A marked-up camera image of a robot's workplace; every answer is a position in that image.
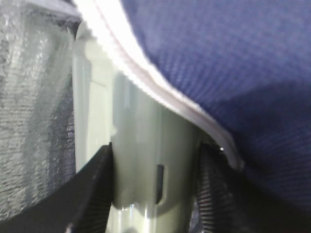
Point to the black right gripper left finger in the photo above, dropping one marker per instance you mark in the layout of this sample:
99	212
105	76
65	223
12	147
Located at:
81	205

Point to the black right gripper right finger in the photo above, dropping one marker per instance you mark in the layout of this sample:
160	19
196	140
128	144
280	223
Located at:
264	188

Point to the green lid glass container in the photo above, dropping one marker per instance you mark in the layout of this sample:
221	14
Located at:
154	149

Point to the navy blue lunch bag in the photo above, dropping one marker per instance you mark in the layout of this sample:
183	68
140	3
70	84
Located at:
231	68

